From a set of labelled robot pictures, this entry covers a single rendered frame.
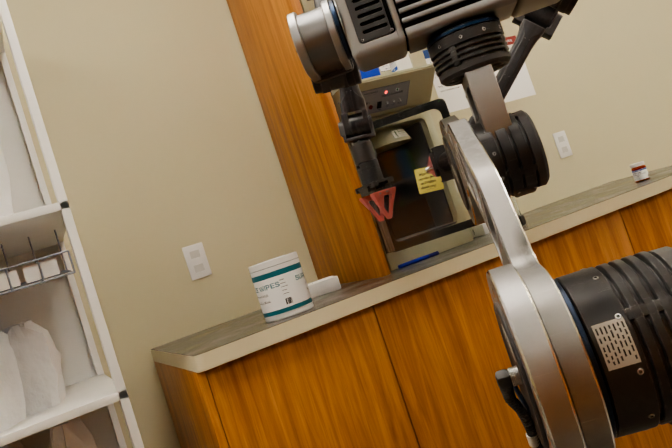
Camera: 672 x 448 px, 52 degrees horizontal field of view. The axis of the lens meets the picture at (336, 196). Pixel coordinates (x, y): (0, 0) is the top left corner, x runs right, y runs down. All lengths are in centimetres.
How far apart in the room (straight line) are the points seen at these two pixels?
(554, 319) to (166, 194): 180
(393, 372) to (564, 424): 111
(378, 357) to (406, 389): 11
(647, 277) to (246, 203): 181
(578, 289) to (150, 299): 174
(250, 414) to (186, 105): 119
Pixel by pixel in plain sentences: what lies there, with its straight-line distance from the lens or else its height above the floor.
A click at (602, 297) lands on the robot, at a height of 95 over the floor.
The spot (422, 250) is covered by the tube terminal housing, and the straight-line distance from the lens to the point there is 217.
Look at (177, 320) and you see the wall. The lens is 233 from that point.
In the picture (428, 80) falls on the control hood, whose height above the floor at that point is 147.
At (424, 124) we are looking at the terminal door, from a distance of 211.
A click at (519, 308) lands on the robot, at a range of 72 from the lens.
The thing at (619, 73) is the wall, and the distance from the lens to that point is 352.
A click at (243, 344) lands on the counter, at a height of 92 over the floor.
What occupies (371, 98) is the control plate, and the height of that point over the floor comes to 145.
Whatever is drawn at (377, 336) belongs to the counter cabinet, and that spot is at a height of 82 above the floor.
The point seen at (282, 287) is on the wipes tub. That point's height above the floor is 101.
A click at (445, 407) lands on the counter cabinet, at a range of 188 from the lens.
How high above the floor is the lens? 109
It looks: 3 degrees up
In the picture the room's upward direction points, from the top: 18 degrees counter-clockwise
